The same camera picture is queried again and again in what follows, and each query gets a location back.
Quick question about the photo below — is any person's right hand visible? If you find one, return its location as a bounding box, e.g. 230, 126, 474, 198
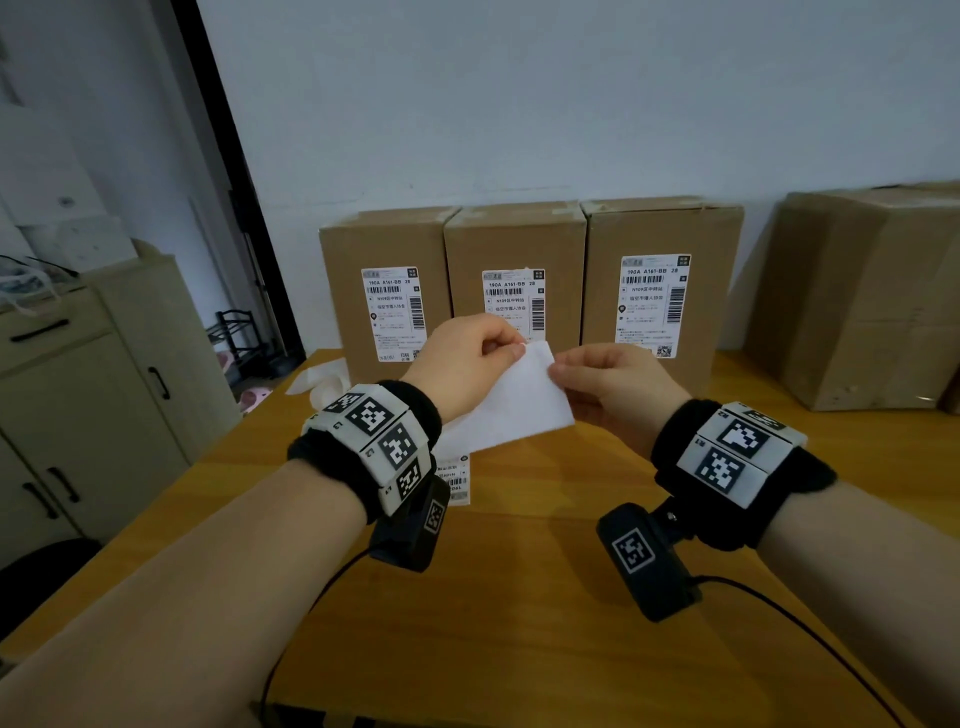
546, 341, 694, 461

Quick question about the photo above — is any person's left hand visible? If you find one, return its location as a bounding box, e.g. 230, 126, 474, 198
399, 312, 529, 427

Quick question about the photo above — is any shipping label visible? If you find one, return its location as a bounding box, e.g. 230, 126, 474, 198
438, 341, 577, 455
361, 266, 429, 365
614, 253, 693, 360
482, 267, 547, 343

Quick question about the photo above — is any stack of shipping labels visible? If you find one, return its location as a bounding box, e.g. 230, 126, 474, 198
433, 453, 472, 508

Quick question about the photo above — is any person's right forearm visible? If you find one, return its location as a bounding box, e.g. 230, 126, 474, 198
755, 479, 960, 728

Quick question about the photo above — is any person's left forearm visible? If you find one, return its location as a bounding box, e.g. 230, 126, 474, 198
0, 458, 369, 728

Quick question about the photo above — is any black wristband with marker tiles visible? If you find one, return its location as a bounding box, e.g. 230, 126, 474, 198
287, 380, 444, 524
650, 398, 838, 553

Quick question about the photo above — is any mop with dark base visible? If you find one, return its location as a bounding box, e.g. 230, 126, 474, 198
232, 224, 305, 380

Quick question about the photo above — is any black shoe rack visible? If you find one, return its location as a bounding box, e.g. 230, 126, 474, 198
206, 308, 264, 384

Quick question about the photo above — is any cream wooden cabinet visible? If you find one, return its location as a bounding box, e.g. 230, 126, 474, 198
0, 251, 243, 571

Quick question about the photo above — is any white carton with small mark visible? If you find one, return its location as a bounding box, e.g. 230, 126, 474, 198
0, 101, 106, 226

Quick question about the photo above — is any black round stool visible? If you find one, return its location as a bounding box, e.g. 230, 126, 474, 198
0, 536, 103, 643

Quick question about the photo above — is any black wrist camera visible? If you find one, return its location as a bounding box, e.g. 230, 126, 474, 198
596, 502, 704, 624
367, 473, 453, 574

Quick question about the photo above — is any black camera cable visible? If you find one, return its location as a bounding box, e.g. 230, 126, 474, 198
258, 547, 373, 728
693, 575, 909, 728

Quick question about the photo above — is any bundle of white cables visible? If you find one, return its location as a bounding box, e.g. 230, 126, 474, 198
0, 254, 80, 313

